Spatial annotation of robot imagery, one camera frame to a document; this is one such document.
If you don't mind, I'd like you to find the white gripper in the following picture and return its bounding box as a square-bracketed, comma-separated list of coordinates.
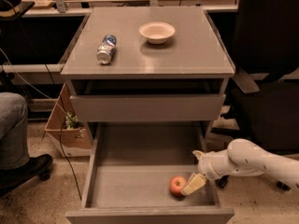
[180, 150, 233, 196]

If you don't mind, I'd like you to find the red apple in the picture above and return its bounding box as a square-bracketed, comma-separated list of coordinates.
[169, 175, 187, 197]

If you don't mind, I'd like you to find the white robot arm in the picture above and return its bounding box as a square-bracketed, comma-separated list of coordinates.
[180, 139, 299, 196]

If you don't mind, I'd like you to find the grey top drawer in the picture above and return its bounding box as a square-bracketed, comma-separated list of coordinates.
[70, 94, 225, 122]

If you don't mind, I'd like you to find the open grey middle drawer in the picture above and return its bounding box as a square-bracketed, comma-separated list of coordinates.
[66, 123, 235, 224]

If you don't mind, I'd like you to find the grey drawer cabinet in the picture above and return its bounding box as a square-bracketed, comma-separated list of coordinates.
[60, 6, 235, 147]

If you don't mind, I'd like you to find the cardboard box on floor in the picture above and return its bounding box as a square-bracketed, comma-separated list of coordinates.
[45, 84, 92, 157]

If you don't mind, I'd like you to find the white paper bowl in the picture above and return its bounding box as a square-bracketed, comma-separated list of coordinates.
[139, 22, 176, 45]

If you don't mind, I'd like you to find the black office chair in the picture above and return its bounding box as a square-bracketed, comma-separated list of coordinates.
[210, 0, 299, 192]

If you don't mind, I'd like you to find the black shoe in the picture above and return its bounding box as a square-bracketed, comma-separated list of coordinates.
[0, 154, 53, 189]

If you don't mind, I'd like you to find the person leg in jeans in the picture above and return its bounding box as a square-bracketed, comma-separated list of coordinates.
[0, 92, 29, 170]

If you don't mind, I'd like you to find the black floor cable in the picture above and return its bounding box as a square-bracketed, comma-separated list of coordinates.
[43, 63, 83, 202]

